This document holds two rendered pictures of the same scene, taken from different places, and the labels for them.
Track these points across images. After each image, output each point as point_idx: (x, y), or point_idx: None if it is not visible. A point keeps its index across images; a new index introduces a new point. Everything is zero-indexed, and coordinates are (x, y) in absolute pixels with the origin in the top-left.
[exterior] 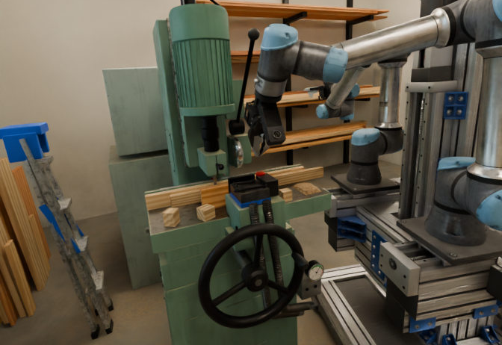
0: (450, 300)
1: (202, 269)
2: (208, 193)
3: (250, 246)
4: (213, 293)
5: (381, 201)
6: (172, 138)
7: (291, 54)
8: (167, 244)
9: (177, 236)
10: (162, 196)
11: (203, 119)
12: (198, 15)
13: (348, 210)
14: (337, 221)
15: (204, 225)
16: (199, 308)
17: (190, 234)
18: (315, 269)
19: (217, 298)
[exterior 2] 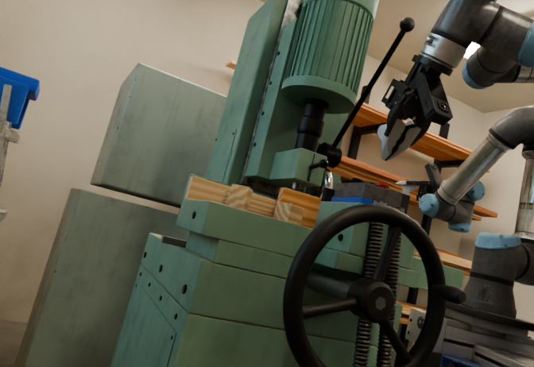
0: None
1: (307, 237)
2: (292, 198)
3: (357, 270)
4: (255, 358)
5: (513, 352)
6: (239, 136)
7: (489, 10)
8: (226, 229)
9: (244, 222)
10: (215, 187)
11: (310, 104)
12: None
13: (461, 349)
14: (440, 362)
15: (285, 225)
16: None
17: (262, 230)
18: None
19: (308, 306)
